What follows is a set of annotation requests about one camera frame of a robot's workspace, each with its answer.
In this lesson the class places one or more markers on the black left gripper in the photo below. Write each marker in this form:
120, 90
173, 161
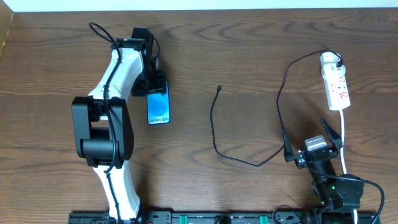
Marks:
154, 82

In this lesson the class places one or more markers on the white USB charger adapter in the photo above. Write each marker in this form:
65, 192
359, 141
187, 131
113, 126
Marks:
331, 66

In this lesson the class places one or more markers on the blue Galaxy smartphone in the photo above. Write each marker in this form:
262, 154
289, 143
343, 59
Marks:
158, 108

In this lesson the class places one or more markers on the white power strip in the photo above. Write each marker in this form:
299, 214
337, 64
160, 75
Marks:
337, 93

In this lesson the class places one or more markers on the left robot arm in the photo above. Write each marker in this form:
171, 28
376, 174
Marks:
103, 131

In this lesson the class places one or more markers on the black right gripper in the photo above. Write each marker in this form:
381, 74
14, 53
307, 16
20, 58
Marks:
315, 154

